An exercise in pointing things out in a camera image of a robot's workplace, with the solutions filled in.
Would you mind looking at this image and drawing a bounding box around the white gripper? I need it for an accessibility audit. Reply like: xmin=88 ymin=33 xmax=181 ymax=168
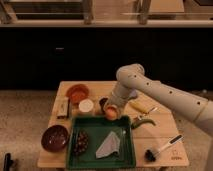
xmin=102 ymin=98 xmax=119 ymax=114

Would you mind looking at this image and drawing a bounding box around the orange red apple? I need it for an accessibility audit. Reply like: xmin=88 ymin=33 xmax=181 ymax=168
xmin=105 ymin=106 xmax=118 ymax=120

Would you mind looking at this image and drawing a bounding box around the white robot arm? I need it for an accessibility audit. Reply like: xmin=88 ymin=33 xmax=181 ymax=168
xmin=103 ymin=64 xmax=213 ymax=171

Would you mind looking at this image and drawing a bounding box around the green plastic tray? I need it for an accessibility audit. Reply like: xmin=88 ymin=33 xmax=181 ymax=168
xmin=66 ymin=116 xmax=136 ymax=171

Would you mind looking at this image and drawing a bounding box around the white round cup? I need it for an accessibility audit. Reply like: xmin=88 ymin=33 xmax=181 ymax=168
xmin=78 ymin=99 xmax=94 ymax=113

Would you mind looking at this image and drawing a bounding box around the green chili pepper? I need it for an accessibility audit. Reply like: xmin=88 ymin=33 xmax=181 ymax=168
xmin=131 ymin=119 xmax=156 ymax=129

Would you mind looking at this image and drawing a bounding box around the grey folded cloth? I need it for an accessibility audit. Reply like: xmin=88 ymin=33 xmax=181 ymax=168
xmin=95 ymin=131 xmax=121 ymax=158

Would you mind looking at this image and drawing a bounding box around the dark grape bunch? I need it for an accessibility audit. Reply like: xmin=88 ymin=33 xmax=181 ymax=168
xmin=73 ymin=131 xmax=89 ymax=156

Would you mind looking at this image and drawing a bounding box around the wooden block with slot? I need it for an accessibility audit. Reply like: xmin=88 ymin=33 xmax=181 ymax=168
xmin=57 ymin=97 xmax=69 ymax=119

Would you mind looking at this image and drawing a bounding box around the black dish brush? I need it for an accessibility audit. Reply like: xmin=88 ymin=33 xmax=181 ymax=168
xmin=144 ymin=134 xmax=183 ymax=162

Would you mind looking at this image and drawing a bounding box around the dark brown bowl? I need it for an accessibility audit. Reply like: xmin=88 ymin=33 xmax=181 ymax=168
xmin=41 ymin=125 xmax=69 ymax=153

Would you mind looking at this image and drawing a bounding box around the black object on floor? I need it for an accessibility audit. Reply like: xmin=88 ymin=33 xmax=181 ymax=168
xmin=3 ymin=153 xmax=14 ymax=171

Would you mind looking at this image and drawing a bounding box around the wooden shelf rail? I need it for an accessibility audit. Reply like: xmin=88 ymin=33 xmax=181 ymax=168
xmin=0 ymin=0 xmax=213 ymax=29

